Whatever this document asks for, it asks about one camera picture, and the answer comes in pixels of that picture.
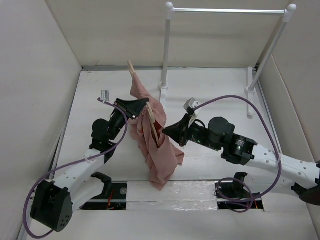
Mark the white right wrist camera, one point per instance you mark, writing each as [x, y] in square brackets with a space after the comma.
[190, 106]

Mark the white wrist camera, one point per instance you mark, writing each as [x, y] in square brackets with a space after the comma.
[105, 96]
[190, 106]

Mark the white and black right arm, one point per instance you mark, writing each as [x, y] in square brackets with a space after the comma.
[294, 177]

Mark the beige wooden hanger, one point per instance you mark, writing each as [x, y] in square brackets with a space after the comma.
[149, 108]

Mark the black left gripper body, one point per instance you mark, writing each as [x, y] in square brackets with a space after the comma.
[129, 111]

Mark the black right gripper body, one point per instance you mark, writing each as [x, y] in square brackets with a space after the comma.
[195, 133]

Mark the pink t shirt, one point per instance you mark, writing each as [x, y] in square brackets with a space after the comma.
[161, 156]

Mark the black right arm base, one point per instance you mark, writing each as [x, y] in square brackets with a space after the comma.
[232, 195]

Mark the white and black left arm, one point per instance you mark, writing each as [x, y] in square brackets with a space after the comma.
[56, 200]

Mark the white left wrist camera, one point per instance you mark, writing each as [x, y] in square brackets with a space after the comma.
[105, 96]

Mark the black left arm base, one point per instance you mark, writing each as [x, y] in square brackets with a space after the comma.
[112, 198]

